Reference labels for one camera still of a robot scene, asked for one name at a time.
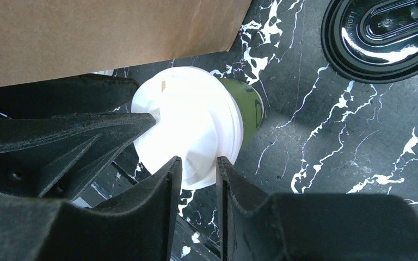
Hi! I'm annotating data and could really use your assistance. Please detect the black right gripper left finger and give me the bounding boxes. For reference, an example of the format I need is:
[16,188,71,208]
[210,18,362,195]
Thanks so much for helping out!
[0,157,182,260]

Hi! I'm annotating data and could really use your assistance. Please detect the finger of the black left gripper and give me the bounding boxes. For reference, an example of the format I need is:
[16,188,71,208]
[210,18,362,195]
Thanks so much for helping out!
[0,76,156,198]

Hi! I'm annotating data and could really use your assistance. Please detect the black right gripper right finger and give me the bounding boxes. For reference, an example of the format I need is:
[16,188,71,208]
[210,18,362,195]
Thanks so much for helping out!
[216,157,418,260]

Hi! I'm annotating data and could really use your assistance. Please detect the brown paper bag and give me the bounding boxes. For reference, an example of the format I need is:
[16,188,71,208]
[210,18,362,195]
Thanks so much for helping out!
[0,1,251,87]

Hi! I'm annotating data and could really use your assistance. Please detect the green paper coffee cup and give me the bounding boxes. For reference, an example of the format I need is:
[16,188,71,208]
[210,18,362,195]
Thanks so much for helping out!
[219,78,264,134]

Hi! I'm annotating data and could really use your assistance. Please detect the black coffee cup lid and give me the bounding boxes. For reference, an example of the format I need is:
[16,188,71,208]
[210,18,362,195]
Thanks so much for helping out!
[321,0,418,84]

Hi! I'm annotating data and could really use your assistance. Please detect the white lid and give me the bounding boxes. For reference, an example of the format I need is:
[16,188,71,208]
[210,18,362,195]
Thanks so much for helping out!
[131,66,243,190]

